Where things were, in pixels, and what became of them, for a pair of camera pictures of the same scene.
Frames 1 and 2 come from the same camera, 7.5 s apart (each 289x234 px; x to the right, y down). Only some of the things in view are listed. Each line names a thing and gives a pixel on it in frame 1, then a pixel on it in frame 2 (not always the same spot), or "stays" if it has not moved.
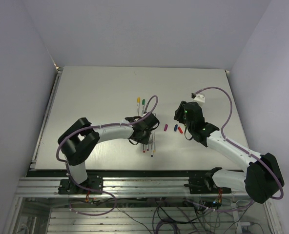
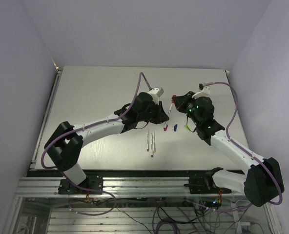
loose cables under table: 168,215 stays
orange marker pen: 154,148 stays
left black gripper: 144,141 → 161,117
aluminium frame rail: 120,187 stays
